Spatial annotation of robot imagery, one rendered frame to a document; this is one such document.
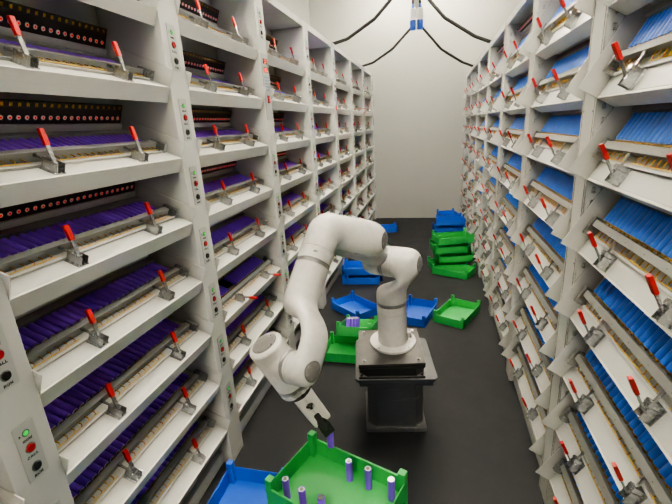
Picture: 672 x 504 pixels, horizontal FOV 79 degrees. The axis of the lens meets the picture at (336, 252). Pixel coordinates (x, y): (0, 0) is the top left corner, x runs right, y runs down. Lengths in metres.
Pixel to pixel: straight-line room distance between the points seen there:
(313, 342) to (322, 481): 0.46
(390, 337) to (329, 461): 0.59
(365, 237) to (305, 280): 0.24
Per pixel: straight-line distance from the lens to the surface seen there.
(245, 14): 2.05
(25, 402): 1.01
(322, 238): 1.04
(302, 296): 0.99
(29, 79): 1.03
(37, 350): 1.09
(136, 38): 1.43
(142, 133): 1.42
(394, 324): 1.65
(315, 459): 1.31
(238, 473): 1.51
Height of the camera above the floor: 1.23
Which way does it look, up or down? 17 degrees down
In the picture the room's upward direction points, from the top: 3 degrees counter-clockwise
